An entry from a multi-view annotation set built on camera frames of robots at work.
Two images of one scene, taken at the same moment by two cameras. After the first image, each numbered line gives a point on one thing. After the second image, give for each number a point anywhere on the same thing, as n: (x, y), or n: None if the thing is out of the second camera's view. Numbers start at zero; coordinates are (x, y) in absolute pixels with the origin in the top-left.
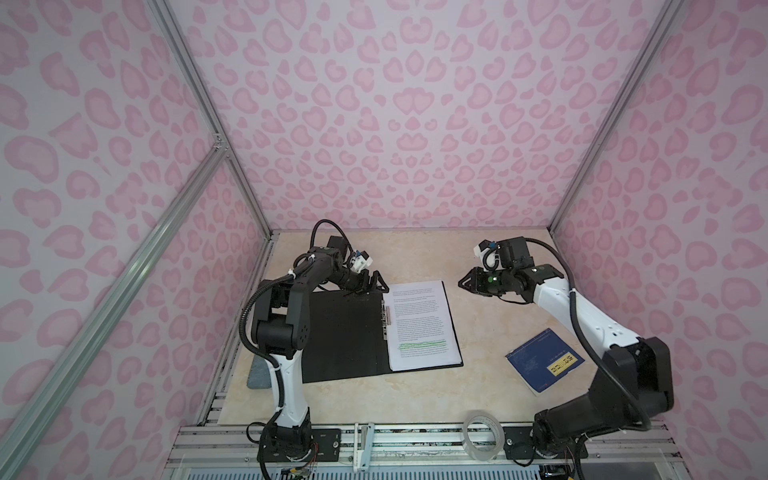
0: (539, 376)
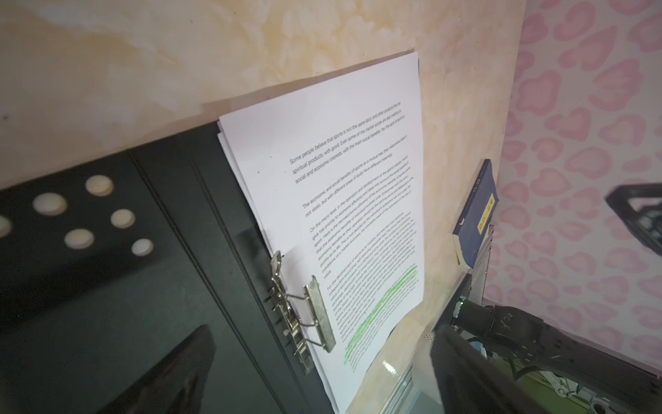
0: (473, 225)
